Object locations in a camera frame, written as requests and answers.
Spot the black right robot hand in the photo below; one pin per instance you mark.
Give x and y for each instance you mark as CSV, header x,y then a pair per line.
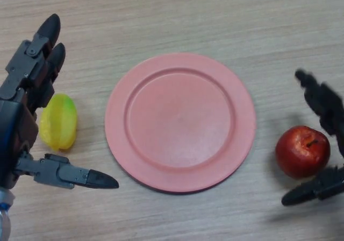
x,y
322,101

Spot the red apple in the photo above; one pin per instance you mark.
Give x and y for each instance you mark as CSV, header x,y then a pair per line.
x,y
302,151

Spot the yellow green starfruit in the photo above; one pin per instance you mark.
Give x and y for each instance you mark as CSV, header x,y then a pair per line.
x,y
58,122

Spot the pink round plate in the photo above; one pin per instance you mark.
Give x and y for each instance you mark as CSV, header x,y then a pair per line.
x,y
180,122

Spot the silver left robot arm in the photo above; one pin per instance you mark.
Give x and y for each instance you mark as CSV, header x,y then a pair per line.
x,y
4,216

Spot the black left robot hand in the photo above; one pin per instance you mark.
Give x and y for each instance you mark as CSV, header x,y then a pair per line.
x,y
29,90

